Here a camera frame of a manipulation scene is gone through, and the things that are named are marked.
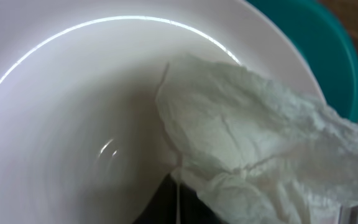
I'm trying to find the teal plastic tray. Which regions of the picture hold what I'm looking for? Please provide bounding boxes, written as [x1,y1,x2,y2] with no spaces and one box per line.
[249,0,358,122]

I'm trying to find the large white plate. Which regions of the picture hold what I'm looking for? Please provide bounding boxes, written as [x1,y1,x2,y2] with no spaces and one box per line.
[0,0,323,223]

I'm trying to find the white napkin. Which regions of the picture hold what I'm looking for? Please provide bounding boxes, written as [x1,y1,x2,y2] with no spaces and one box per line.
[155,55,358,223]

